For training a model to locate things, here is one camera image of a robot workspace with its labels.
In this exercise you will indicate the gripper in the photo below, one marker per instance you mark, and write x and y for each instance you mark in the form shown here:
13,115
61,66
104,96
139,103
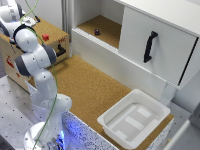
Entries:
28,21

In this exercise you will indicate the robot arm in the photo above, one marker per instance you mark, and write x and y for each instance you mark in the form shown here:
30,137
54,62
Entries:
45,85

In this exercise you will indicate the purple block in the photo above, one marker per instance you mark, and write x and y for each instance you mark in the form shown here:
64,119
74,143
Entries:
97,32

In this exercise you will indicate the white cabinet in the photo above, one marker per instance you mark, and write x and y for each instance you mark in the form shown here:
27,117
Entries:
100,55

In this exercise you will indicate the white sliding door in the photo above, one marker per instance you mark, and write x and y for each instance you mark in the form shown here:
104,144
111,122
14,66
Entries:
166,53

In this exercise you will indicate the white plastic box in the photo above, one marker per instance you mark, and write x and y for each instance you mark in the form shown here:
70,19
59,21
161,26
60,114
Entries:
133,120

